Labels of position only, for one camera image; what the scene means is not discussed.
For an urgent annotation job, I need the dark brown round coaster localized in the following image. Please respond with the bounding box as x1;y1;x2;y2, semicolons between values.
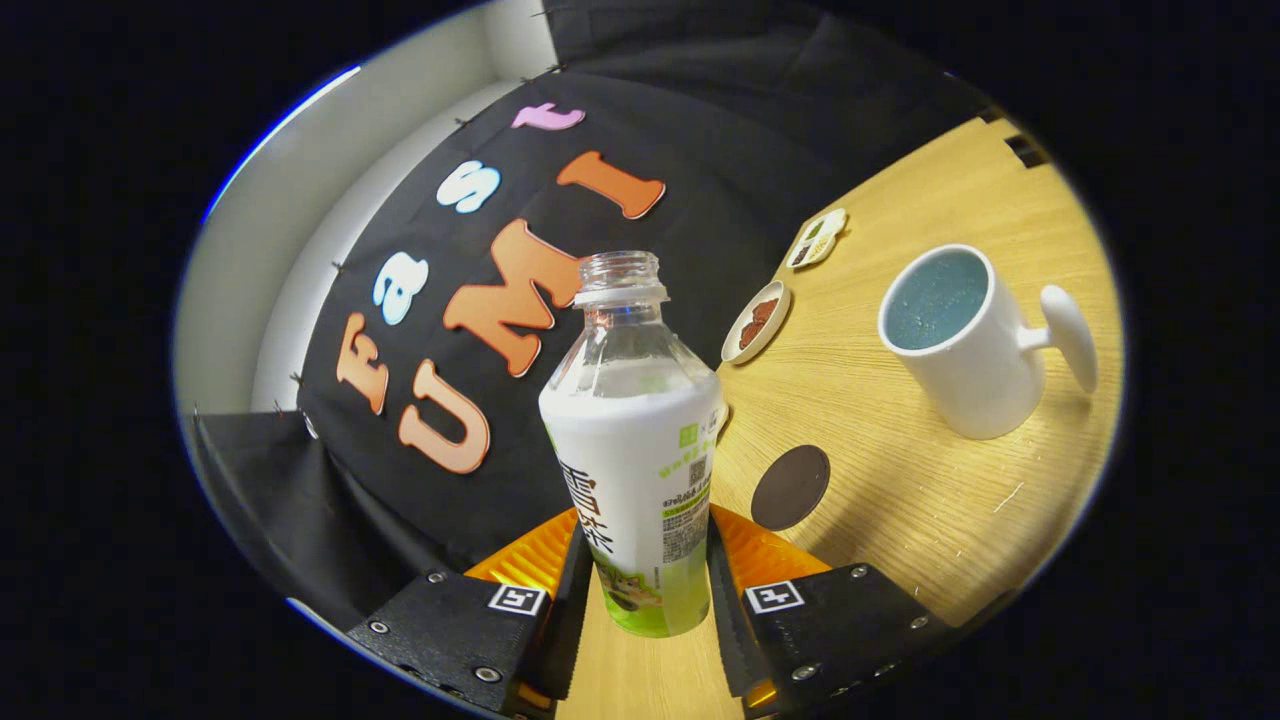
750;444;832;532

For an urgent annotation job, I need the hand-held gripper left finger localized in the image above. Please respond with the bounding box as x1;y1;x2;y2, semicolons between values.
345;507;593;719

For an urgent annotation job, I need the wooden table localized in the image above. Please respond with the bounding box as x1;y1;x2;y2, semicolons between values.
555;115;1126;720

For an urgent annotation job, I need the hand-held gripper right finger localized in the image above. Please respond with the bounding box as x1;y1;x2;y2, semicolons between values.
706;505;961;716

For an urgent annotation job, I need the divided white condiment dish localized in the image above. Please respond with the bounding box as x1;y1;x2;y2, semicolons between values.
785;208;849;271

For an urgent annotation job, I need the white cup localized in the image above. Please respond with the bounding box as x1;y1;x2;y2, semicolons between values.
877;243;1099;441

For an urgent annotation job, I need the round white plate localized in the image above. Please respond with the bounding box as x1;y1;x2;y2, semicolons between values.
720;280;793;366

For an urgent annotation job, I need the white green juice bottle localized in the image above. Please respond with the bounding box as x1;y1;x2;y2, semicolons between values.
538;250;728;639

